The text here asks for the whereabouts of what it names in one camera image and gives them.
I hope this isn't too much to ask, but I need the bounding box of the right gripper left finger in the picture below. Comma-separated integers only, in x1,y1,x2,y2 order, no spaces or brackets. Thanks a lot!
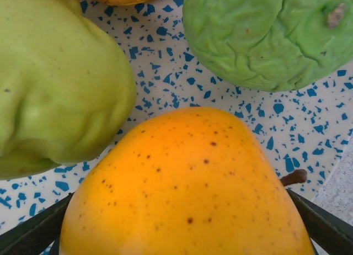
0,193,75,255

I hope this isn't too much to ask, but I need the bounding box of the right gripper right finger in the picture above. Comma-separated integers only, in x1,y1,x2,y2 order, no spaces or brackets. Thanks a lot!
286,188,353,255

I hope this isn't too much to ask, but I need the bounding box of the yellow speckled pear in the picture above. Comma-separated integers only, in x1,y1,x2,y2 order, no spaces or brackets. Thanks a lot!
59,106,315,255

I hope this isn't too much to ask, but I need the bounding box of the light green bumpy fruit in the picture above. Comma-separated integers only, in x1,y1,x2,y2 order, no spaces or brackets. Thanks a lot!
0,0,138,180

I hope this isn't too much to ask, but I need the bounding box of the green wrinkled round fruit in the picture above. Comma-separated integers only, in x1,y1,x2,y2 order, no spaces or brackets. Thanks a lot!
183,0,353,93

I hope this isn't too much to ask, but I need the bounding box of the white blue-speckled plate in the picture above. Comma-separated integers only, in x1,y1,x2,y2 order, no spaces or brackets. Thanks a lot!
0,0,353,255

